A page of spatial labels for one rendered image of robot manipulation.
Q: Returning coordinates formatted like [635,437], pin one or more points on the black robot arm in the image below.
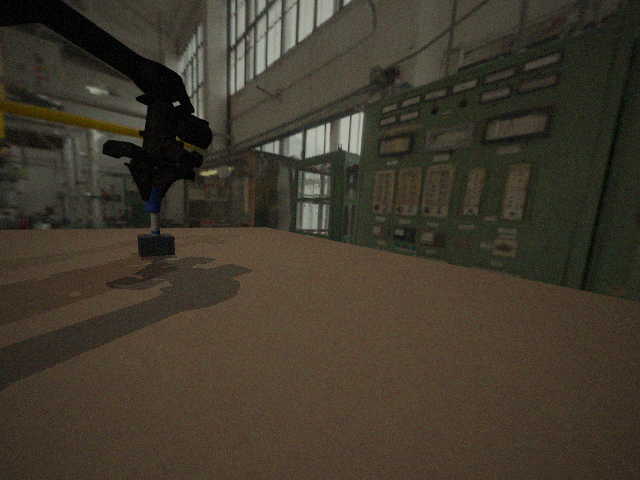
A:
[161,85]

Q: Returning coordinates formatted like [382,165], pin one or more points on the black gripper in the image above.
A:
[144,160]

